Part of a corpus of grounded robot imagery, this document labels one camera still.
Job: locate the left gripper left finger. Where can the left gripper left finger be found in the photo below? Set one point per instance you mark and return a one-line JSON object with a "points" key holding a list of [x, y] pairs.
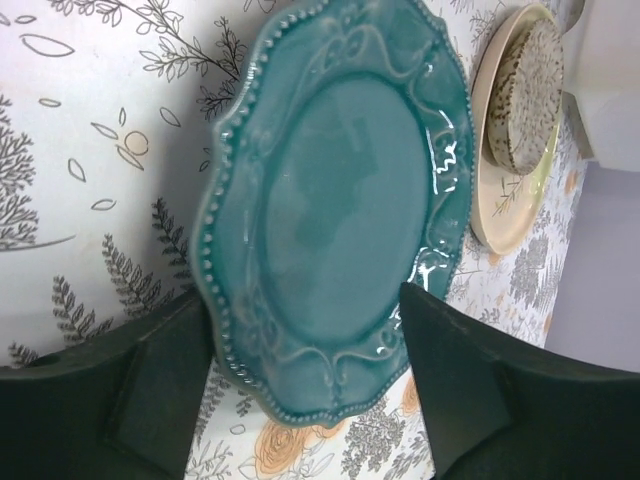
{"points": [[122, 405]]}

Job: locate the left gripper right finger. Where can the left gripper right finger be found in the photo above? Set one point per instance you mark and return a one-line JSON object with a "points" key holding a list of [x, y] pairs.
{"points": [[496, 407]]}

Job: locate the dark teal scalloped plate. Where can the dark teal scalloped plate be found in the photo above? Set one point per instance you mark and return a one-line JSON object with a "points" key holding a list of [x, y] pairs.
{"points": [[343, 169]]}

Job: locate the speckled grey stoneware plate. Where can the speckled grey stoneware plate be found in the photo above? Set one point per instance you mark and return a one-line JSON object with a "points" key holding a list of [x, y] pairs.
{"points": [[526, 97]]}

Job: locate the white plastic bin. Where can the white plastic bin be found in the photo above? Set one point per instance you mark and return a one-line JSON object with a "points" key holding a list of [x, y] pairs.
{"points": [[601, 54]]}

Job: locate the cream and green floral plate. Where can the cream and green floral plate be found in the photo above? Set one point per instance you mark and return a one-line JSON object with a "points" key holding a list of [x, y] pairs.
{"points": [[505, 206]]}

